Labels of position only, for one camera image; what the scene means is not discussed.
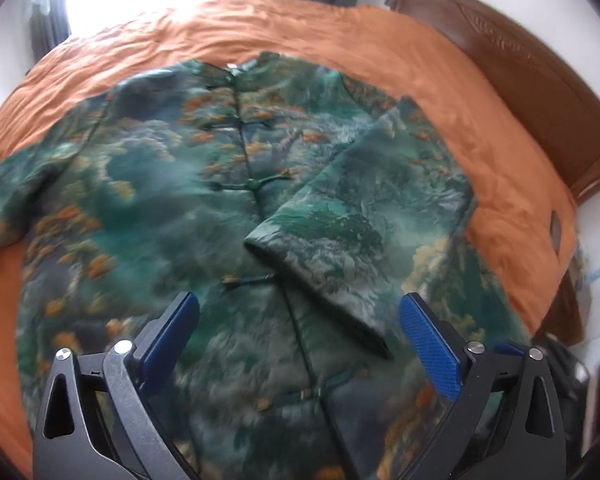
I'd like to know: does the left grey curtain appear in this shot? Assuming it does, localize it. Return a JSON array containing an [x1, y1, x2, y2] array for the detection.
[[27, 0, 70, 62]]

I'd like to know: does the brown wooden headboard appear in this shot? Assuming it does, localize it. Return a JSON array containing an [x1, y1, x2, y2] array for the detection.
[[391, 0, 600, 204]]

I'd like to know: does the green patterned brocade jacket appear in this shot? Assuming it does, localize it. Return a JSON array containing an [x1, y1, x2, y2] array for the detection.
[[0, 53, 528, 479]]

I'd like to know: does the black duvet label patch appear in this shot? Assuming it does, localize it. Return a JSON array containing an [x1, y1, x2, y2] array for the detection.
[[550, 210, 562, 255]]

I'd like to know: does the orange duvet on bed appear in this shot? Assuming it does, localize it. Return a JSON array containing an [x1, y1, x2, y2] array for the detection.
[[0, 0, 576, 477]]

